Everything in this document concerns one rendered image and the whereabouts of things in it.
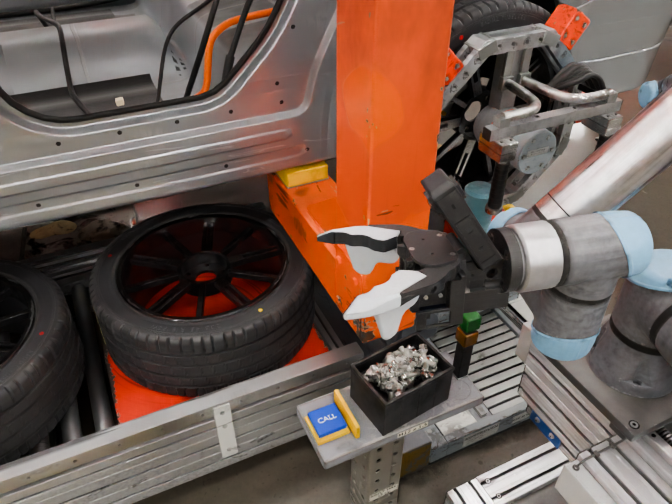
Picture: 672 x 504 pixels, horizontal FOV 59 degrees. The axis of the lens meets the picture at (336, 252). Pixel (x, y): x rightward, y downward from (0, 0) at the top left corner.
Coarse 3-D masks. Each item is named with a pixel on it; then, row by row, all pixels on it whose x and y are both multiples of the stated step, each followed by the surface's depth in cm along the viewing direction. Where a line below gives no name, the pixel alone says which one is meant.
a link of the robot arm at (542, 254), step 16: (512, 224) 64; (528, 224) 63; (544, 224) 63; (528, 240) 61; (544, 240) 62; (528, 256) 61; (544, 256) 61; (560, 256) 61; (528, 272) 61; (544, 272) 61; (560, 272) 62; (528, 288) 63; (544, 288) 64
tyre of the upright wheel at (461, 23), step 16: (464, 0) 159; (480, 0) 158; (496, 0) 156; (512, 0) 158; (464, 16) 153; (480, 16) 154; (496, 16) 156; (512, 16) 158; (528, 16) 160; (544, 16) 163; (464, 32) 154
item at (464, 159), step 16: (544, 64) 175; (480, 80) 169; (544, 80) 180; (464, 96) 173; (480, 96) 172; (464, 112) 173; (448, 128) 174; (464, 128) 182; (448, 144) 178; (464, 144) 181; (448, 160) 203; (464, 160) 184; (480, 160) 199; (464, 176) 195; (480, 176) 194; (464, 192) 189
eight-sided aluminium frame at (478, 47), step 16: (480, 32) 154; (496, 32) 154; (512, 32) 156; (528, 32) 154; (544, 32) 155; (464, 48) 153; (480, 48) 149; (496, 48) 151; (512, 48) 154; (544, 48) 164; (560, 48) 161; (464, 64) 151; (480, 64) 152; (560, 64) 164; (464, 80) 153; (448, 96) 154; (560, 128) 180; (560, 144) 183; (512, 176) 190; (528, 176) 186; (512, 192) 186
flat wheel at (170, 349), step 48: (144, 240) 187; (192, 240) 200; (240, 240) 190; (288, 240) 186; (96, 288) 168; (144, 288) 173; (192, 288) 174; (288, 288) 168; (144, 336) 154; (192, 336) 153; (240, 336) 155; (288, 336) 169; (144, 384) 167; (192, 384) 162
